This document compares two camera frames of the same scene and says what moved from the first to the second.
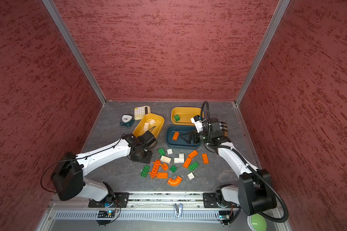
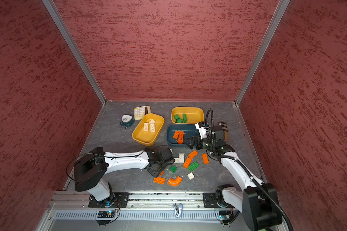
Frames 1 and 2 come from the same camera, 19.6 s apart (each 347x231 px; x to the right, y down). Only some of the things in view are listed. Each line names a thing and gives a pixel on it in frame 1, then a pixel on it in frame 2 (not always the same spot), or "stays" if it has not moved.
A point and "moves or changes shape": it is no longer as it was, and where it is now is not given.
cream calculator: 140,111 stays
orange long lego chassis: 155,168 moves or changes shape
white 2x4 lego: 146,127 stays
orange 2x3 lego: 175,135 stays
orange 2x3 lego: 205,159 stays
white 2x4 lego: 165,159 moves or changes shape
